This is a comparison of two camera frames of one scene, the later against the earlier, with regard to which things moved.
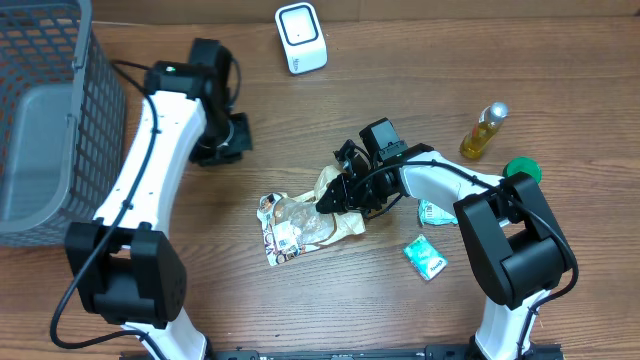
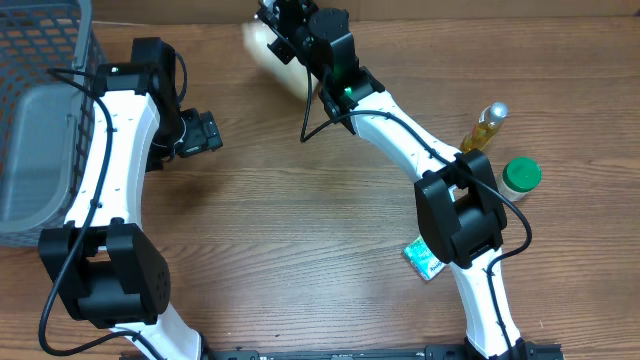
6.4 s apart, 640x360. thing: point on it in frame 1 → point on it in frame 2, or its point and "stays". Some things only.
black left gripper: [208, 157] → [205, 132]
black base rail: [437, 352] stays
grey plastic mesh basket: [63, 116] stays
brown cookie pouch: [319, 229] → [293, 76]
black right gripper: [353, 183] → [279, 25]
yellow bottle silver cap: [477, 139] stays
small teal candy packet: [425, 257] stays
